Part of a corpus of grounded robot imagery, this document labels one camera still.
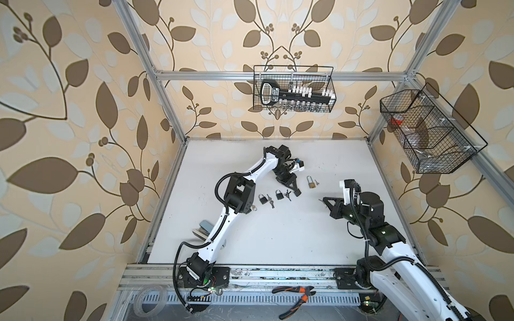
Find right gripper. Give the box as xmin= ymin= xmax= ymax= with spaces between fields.
xmin=323 ymin=195 xmax=368 ymax=230

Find brass padlock shackle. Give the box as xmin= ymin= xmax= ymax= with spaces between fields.
xmin=307 ymin=175 xmax=319 ymax=189

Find black padlock with keys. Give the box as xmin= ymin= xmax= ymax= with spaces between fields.
xmin=258 ymin=194 xmax=274 ymax=209

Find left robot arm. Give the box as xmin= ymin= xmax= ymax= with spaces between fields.
xmin=172 ymin=145 xmax=305 ymax=314

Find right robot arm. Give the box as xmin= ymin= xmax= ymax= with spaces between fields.
xmin=322 ymin=179 xmax=473 ymax=320

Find red orange pliers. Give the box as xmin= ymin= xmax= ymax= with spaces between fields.
xmin=271 ymin=285 xmax=317 ymax=320

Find red cap item in basket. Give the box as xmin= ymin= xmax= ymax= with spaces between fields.
xmin=390 ymin=114 xmax=404 ymax=127

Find black white tool in basket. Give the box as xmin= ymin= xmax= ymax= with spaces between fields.
xmin=258 ymin=80 xmax=336 ymax=106

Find clear tape roll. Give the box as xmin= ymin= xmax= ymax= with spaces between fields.
xmin=133 ymin=285 xmax=168 ymax=318

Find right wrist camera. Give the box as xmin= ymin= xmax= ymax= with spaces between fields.
xmin=339 ymin=179 xmax=361 ymax=205

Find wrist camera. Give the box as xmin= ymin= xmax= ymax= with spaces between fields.
xmin=339 ymin=179 xmax=361 ymax=205
xmin=288 ymin=159 xmax=305 ymax=173

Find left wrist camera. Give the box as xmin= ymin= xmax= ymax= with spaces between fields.
xmin=288 ymin=159 xmax=305 ymax=173

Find right wire basket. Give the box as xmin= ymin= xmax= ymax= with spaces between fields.
xmin=380 ymin=83 xmax=488 ymax=174

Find wire basket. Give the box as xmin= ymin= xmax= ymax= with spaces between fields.
xmin=252 ymin=64 xmax=337 ymax=113
xmin=380 ymin=83 xmax=488 ymax=174

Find back wire basket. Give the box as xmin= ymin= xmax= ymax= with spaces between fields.
xmin=252 ymin=64 xmax=337 ymax=113

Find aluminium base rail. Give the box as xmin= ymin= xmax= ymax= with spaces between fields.
xmin=116 ymin=263 xmax=451 ymax=308

